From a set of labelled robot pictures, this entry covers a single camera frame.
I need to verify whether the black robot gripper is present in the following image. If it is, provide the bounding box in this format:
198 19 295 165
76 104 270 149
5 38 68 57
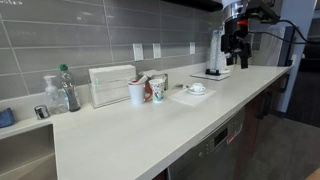
221 19 252 69

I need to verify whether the small white mug cup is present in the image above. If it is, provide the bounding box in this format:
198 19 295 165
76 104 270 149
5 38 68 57
192 83 205 91

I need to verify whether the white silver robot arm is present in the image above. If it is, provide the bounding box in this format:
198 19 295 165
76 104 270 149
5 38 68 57
221 0 251 69

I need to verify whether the white saucer plate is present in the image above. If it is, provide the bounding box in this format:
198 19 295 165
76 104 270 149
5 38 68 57
187 87 206 95

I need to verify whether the patterned paper cup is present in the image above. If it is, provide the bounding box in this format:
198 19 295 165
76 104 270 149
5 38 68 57
149 79 164 102

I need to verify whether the white square tile board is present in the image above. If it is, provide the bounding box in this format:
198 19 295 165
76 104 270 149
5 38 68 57
190 72 230 81

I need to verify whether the dark wood cabinet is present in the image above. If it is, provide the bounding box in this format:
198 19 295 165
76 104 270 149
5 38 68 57
233 74 290 180

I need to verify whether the white paper napkin mat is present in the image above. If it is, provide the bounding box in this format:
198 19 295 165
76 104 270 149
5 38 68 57
169 89 216 106

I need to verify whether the sugar packet holder box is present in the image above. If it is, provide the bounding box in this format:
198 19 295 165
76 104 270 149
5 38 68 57
139 70 168 90

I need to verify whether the stainless dishwasher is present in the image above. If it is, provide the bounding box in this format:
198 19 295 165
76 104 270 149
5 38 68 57
166 108 245 180

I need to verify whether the white paper towel dispenser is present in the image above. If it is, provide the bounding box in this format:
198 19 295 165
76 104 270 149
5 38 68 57
89 65 136 108

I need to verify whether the green cap dish soap bottle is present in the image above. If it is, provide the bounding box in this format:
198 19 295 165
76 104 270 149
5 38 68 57
59 64 81 112

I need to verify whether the clear hand soap pump bottle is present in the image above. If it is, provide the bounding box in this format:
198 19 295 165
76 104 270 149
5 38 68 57
44 75 67 115

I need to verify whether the chrome sink button fixture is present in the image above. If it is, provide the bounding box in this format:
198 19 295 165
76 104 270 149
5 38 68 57
34 105 50 120

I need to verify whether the kitchen sink basin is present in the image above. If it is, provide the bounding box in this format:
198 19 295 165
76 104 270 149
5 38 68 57
0 125 58 180

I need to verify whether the blue sponge cloth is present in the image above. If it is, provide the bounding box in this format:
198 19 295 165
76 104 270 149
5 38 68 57
0 108 15 128

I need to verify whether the white wall outlet right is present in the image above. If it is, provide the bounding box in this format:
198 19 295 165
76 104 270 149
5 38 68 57
190 42 195 55

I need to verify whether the white wall outlet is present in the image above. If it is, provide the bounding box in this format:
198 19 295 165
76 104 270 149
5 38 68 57
133 44 144 61
153 43 161 59
190 42 195 55

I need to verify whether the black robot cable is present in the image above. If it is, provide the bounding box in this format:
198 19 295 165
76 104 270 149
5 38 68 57
248 19 309 45

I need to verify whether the white wall outlet middle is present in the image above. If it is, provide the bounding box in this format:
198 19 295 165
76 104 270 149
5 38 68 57
153 43 161 59

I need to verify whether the white wall outlet left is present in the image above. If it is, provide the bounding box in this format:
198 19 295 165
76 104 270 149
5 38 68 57
133 44 144 61

